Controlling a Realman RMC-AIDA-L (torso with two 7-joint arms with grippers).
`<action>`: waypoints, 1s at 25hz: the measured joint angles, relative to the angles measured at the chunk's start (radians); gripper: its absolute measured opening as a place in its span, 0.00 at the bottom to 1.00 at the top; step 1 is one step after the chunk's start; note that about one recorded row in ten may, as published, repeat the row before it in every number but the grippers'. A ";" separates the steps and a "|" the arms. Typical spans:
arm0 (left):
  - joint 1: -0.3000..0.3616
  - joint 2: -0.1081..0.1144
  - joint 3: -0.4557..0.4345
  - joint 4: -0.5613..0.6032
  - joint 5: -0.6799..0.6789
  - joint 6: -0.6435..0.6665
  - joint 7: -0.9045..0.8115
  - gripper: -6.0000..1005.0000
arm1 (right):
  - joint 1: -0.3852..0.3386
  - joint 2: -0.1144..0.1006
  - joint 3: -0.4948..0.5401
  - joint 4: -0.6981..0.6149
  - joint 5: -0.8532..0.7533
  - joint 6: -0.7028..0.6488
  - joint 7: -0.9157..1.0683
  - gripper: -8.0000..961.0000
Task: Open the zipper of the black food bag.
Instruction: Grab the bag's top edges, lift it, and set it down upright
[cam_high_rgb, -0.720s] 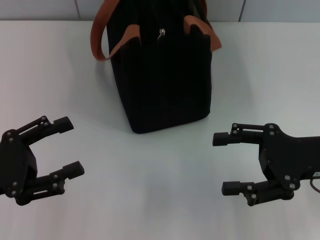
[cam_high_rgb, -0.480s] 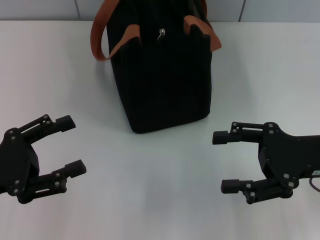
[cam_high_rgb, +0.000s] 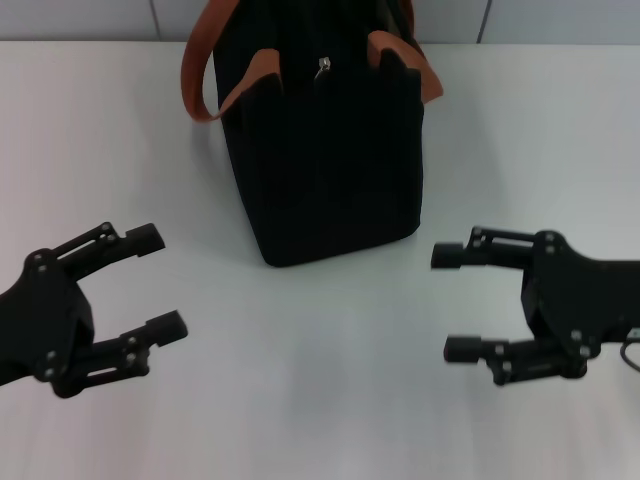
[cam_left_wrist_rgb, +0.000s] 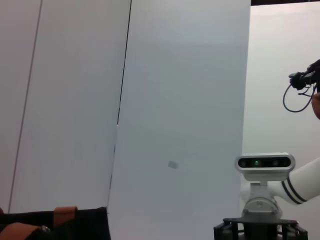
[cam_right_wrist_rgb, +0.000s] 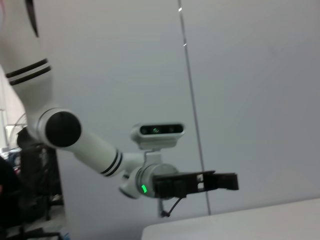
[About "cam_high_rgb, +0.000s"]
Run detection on right arm cable with plug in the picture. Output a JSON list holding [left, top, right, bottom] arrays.
[[618, 338, 640, 374]]

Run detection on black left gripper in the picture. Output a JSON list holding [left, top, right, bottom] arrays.
[[0, 222, 189, 400]]

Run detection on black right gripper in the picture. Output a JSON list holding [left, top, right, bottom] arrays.
[[430, 225, 640, 387]]

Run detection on black food bag orange straps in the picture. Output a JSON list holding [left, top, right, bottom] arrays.
[[179, 0, 445, 269]]

